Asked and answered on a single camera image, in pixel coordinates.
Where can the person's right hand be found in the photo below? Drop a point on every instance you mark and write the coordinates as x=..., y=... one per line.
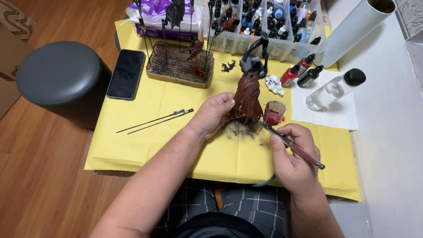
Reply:
x=295, y=172

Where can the person's left hand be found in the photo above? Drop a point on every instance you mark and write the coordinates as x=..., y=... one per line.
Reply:
x=210, y=115

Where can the pink metal airbrush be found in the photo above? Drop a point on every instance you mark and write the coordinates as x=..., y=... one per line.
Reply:
x=299, y=151

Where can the brown cloaked miniature figure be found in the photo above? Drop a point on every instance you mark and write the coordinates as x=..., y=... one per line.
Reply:
x=248, y=97

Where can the thin metal clip rod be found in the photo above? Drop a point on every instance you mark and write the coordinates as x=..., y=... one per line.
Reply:
x=150, y=121
x=162, y=121

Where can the small black antler part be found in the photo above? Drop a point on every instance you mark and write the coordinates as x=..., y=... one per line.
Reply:
x=228, y=66

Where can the grey plaid shorts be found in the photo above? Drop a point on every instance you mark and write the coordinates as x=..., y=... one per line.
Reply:
x=251, y=201

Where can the corrugated cardboard holder block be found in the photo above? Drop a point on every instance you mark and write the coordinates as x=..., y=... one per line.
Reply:
x=178, y=67

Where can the yellow paper sheet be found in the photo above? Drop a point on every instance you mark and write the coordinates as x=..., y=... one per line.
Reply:
x=158, y=145

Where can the small plastic cup red paint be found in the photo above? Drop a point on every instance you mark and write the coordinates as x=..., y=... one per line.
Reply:
x=273, y=114

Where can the grey miniature base black figure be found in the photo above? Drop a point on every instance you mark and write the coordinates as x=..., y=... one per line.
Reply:
x=253, y=62

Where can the white paper towel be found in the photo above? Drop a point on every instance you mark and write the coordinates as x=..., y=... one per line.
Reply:
x=333, y=114

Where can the brown spiky miniature part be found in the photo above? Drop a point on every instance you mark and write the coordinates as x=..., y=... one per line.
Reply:
x=195, y=48

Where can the crumpled white stained tissue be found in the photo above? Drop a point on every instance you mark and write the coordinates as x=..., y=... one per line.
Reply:
x=274, y=84

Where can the clear plastic organizer box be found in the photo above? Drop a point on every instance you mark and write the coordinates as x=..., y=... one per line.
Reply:
x=231, y=43

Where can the clear liquid bottle black cap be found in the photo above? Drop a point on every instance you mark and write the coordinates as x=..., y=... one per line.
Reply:
x=330, y=91

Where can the group of upright clip rods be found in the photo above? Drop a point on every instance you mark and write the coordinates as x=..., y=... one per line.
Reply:
x=164, y=39

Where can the red paint dropper bottle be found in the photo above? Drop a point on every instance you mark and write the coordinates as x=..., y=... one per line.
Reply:
x=289, y=76

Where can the black smartphone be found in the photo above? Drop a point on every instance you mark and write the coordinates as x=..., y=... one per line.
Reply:
x=126, y=74

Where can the brown round miniature part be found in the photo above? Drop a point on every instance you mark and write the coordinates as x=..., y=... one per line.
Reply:
x=231, y=24

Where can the black paint dropper bottle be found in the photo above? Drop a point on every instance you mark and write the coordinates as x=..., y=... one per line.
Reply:
x=309, y=77

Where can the black shirt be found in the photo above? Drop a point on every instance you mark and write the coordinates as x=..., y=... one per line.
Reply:
x=214, y=226

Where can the black wing miniature part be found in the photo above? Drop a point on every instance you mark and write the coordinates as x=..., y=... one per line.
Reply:
x=175, y=13

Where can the brown paint dropper bottle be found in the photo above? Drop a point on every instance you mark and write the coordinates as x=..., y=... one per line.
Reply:
x=304, y=63

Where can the clear box purple packets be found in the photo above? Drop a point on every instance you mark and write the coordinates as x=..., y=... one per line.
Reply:
x=153, y=23

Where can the group of paint dropper bottles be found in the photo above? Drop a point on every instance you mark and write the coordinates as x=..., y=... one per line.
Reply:
x=281, y=19

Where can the white cardboard tube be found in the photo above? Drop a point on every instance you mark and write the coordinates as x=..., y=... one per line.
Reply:
x=353, y=31

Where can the dark grey round stool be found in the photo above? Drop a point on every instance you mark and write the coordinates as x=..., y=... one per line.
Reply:
x=61, y=74

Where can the brown cardboard carton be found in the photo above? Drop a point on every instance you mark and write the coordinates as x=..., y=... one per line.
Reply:
x=11, y=49

